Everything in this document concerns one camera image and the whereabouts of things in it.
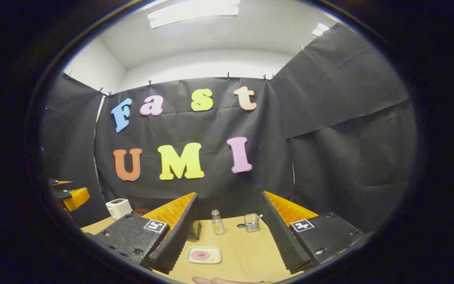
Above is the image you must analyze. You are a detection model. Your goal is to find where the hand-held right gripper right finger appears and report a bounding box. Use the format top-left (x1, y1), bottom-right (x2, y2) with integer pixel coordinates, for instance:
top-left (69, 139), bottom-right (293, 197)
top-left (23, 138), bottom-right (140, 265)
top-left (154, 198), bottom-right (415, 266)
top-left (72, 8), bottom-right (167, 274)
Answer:
top-left (259, 191), bottom-right (365, 275)

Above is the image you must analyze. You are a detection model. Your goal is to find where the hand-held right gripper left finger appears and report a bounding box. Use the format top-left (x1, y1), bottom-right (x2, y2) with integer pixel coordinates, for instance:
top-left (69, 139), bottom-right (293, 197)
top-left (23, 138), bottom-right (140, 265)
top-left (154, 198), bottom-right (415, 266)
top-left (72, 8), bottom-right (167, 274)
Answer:
top-left (86, 192), bottom-right (199, 275)

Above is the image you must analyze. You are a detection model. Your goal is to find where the black electric oven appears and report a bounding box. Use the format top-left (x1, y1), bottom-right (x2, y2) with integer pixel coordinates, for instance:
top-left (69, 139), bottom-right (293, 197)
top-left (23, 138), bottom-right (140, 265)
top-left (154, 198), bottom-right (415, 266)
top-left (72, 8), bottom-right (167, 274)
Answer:
top-left (132, 208), bottom-right (202, 241)

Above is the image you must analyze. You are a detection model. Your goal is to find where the pale square plate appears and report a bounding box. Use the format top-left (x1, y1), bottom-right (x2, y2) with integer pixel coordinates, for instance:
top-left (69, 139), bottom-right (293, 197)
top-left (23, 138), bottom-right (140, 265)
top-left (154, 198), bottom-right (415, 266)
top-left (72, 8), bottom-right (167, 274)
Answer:
top-left (186, 246), bottom-right (222, 264)

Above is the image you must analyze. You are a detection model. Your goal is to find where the clear bottle with yellow label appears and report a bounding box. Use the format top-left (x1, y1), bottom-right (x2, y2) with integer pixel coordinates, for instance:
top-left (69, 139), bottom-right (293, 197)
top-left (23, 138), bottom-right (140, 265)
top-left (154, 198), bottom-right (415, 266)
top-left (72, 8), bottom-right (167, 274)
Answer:
top-left (211, 209), bottom-right (225, 235)

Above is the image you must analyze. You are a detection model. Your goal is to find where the white toaster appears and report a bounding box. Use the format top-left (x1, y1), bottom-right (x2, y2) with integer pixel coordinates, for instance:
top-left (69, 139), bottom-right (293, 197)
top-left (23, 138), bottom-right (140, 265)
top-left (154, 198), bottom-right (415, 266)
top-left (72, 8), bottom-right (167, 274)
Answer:
top-left (106, 198), bottom-right (133, 220)

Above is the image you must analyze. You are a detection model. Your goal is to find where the black backdrop cloth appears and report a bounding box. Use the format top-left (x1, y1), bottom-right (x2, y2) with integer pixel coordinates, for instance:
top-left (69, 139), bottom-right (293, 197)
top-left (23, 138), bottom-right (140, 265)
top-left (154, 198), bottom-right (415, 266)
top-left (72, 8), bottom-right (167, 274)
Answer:
top-left (40, 24), bottom-right (417, 233)

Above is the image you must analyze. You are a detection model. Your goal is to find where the small ceiling light panel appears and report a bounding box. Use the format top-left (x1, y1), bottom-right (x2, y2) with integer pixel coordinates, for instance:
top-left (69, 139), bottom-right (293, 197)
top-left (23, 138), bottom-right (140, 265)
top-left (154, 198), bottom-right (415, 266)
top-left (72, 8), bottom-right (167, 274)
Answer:
top-left (312, 22), bottom-right (330, 37)

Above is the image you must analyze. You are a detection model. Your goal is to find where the long ceiling light panel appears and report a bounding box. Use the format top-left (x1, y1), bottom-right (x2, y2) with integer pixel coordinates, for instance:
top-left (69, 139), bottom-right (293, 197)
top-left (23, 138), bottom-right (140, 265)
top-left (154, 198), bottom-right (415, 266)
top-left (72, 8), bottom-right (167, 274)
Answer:
top-left (147, 0), bottom-right (241, 29)

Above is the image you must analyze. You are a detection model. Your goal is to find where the metal wire holder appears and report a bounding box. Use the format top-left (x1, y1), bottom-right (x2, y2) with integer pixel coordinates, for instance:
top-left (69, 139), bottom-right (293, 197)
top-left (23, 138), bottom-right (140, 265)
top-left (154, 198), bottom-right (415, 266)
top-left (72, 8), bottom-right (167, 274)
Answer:
top-left (244, 213), bottom-right (260, 232)

